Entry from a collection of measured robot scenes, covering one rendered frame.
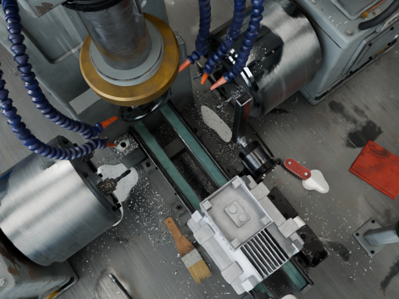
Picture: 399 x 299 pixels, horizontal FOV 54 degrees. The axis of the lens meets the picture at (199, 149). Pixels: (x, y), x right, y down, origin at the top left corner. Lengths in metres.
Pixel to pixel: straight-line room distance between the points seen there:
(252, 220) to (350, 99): 0.62
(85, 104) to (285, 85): 0.47
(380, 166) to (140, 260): 0.75
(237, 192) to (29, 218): 0.43
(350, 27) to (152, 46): 0.48
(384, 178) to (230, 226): 0.58
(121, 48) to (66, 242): 0.46
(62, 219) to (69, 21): 0.41
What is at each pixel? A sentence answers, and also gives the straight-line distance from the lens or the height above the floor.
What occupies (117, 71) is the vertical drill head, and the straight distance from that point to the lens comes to 0.69.
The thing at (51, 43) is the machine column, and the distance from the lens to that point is 0.92.
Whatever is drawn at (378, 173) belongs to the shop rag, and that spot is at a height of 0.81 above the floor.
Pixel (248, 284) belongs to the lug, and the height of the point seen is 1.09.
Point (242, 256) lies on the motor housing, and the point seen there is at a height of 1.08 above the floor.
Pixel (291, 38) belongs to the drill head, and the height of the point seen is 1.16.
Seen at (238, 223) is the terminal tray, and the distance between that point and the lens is 0.83.
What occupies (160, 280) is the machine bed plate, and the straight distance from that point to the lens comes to 1.16.
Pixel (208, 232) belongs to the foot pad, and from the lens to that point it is 0.88.
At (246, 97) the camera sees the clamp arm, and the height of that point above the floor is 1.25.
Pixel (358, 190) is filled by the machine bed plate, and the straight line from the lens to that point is 1.24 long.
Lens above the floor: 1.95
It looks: 73 degrees down
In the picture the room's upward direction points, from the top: 10 degrees counter-clockwise
